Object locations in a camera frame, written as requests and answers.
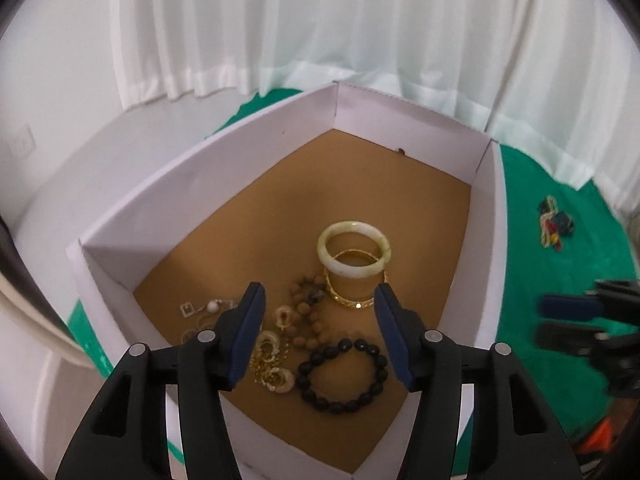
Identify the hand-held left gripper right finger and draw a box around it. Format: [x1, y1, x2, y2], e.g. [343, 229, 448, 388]
[374, 284, 583, 480]

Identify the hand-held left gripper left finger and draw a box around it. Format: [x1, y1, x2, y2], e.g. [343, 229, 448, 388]
[55, 282, 266, 480]

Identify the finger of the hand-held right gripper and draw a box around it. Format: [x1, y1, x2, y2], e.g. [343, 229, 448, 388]
[542, 294, 601, 318]
[536, 325, 608, 353]

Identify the wooden bead bracelet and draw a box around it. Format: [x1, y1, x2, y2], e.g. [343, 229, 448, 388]
[287, 272, 326, 351]

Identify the gold bangle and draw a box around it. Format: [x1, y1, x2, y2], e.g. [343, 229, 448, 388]
[324, 247, 388, 310]

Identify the silver pendant necklace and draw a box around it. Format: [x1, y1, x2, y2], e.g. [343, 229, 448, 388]
[177, 297, 242, 342]

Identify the black bead bracelet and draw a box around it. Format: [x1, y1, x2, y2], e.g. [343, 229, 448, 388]
[296, 338, 388, 414]

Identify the pale jade bangle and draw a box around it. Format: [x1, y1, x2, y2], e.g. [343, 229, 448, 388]
[316, 220, 391, 278]

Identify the white cardboard box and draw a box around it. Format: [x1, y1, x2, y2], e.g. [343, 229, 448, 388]
[65, 81, 511, 480]

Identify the green velvet cloth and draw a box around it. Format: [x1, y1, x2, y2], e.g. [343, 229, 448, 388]
[67, 87, 640, 466]

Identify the white curtain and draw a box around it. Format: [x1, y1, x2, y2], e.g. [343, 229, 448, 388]
[112, 0, 628, 211]

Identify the beige strap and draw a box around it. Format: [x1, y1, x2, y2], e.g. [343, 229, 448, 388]
[0, 217, 97, 372]

